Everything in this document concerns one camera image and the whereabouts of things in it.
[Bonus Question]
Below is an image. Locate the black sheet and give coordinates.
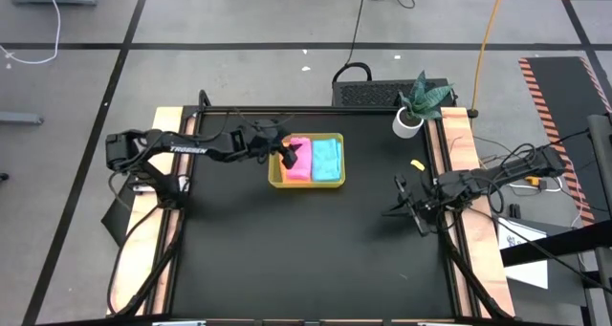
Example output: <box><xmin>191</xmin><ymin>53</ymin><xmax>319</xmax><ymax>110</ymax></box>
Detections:
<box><xmin>100</xmin><ymin>181</ymin><xmax>141</xmax><ymax>249</ymax></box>

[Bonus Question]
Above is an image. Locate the white power cord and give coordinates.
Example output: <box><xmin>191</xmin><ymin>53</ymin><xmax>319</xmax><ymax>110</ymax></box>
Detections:
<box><xmin>499</xmin><ymin>175</ymin><xmax>568</xmax><ymax>194</ymax></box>

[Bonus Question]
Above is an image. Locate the yellow power splitter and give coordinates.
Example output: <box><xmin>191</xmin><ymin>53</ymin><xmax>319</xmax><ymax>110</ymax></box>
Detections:
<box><xmin>523</xmin><ymin>175</ymin><xmax>549</xmax><ymax>191</ymax></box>

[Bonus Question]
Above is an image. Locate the blue microfiber towel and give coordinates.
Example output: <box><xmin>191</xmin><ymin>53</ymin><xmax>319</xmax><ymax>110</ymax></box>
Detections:
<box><xmin>311</xmin><ymin>138</ymin><xmax>344</xmax><ymax>183</ymax></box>

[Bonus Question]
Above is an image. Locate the black hazard-striped floor mat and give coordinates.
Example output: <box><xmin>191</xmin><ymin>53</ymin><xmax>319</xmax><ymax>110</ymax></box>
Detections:
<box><xmin>517</xmin><ymin>55</ymin><xmax>612</xmax><ymax>228</ymax></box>

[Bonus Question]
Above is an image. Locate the snake plant in white pot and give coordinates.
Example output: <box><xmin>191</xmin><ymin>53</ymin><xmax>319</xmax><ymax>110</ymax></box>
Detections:
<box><xmin>391</xmin><ymin>70</ymin><xmax>454</xmax><ymax>140</ymax></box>

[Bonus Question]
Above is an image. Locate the white paper sheet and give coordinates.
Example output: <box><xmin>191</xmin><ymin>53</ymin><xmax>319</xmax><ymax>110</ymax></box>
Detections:
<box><xmin>496</xmin><ymin>217</ymin><xmax>551</xmax><ymax>291</ymax></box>

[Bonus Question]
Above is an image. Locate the pink microfiber towel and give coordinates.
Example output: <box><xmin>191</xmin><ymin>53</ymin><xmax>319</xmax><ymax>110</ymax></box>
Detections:
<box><xmin>285</xmin><ymin>136</ymin><xmax>313</xmax><ymax>182</ymax></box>

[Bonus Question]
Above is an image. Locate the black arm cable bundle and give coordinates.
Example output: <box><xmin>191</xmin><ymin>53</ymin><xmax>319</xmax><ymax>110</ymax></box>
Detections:
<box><xmin>105</xmin><ymin>205</ymin><xmax>186</xmax><ymax>317</ymax></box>
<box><xmin>435</xmin><ymin>209</ymin><xmax>515</xmax><ymax>320</ymax></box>

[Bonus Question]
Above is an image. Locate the black overhead camera frame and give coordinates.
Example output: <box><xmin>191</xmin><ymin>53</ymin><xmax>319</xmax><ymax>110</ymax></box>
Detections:
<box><xmin>499</xmin><ymin>114</ymin><xmax>612</xmax><ymax>326</ymax></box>

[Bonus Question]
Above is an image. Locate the light wooden side board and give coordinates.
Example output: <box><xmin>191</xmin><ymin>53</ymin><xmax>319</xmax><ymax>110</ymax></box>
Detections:
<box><xmin>105</xmin><ymin>105</ymin><xmax>198</xmax><ymax>317</ymax></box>
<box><xmin>426</xmin><ymin>105</ymin><xmax>517</xmax><ymax>318</ymax></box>

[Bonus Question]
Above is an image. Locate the white floor cable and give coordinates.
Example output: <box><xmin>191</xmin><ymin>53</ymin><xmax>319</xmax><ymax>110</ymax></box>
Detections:
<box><xmin>0</xmin><ymin>0</ymin><xmax>63</xmax><ymax>67</ymax></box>

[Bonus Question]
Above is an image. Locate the yellow-green plastic bin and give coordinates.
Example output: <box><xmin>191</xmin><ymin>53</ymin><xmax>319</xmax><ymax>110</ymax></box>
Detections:
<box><xmin>267</xmin><ymin>132</ymin><xmax>346</xmax><ymax>189</ymax></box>

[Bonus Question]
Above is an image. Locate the long orange-yellow cable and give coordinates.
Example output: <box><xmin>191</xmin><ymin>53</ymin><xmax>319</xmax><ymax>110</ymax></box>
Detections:
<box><xmin>470</xmin><ymin>0</ymin><xmax>508</xmax><ymax>120</ymax></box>

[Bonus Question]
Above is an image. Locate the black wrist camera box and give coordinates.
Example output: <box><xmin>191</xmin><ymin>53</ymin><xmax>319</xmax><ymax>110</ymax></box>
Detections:
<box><xmin>229</xmin><ymin>127</ymin><xmax>252</xmax><ymax>155</ymax></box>
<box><xmin>437</xmin><ymin>171</ymin><xmax>474</xmax><ymax>198</ymax></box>

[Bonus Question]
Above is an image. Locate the black perforated equipment box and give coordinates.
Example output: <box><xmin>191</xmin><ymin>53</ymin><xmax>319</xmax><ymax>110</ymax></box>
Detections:
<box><xmin>331</xmin><ymin>77</ymin><xmax>458</xmax><ymax>109</ymax></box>

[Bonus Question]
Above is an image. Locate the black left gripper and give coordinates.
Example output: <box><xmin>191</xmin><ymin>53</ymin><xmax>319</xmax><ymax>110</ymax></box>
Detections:
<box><xmin>248</xmin><ymin>119</ymin><xmax>301</xmax><ymax>171</ymax></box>

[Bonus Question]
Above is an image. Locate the black table frame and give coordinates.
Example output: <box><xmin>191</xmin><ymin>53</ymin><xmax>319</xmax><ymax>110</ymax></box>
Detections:
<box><xmin>162</xmin><ymin>89</ymin><xmax>479</xmax><ymax>325</ymax></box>

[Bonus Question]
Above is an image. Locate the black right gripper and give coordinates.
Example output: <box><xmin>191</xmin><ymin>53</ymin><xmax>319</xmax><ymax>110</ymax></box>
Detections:
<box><xmin>381</xmin><ymin>172</ymin><xmax>444</xmax><ymax>238</ymax></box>

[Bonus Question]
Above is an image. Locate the black power cable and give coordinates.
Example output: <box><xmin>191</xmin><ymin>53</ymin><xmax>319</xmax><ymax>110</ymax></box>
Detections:
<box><xmin>332</xmin><ymin>0</ymin><xmax>432</xmax><ymax>84</ymax></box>

